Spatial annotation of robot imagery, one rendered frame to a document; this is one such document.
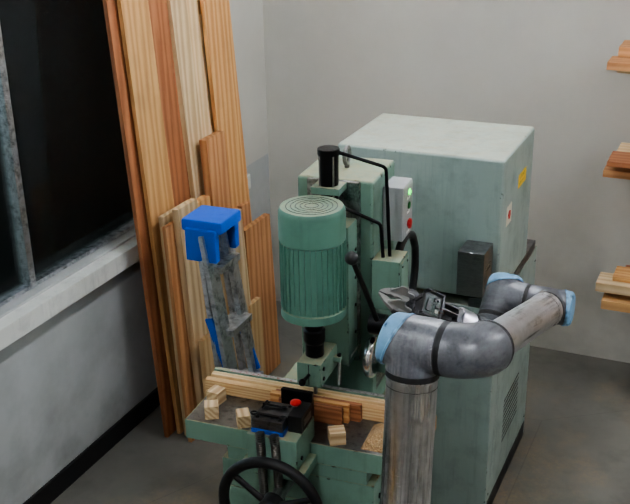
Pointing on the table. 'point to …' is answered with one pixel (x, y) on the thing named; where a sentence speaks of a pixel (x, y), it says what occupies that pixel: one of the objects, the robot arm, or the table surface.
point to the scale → (297, 382)
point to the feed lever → (366, 297)
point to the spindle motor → (312, 260)
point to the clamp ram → (297, 396)
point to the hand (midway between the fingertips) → (381, 294)
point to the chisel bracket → (322, 367)
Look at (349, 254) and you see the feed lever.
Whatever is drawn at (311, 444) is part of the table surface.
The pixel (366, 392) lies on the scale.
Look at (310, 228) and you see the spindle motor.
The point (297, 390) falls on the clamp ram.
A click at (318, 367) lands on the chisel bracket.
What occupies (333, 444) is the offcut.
